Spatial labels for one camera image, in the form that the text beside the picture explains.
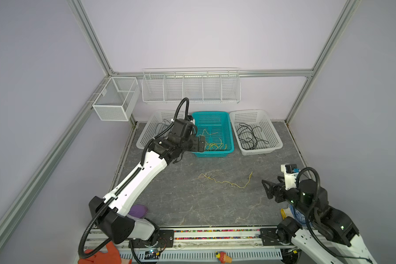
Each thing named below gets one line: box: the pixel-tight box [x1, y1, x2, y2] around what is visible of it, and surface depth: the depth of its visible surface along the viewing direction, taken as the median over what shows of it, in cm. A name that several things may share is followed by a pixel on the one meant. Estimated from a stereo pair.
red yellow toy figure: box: [215, 250, 233, 264], surface depth 69 cm
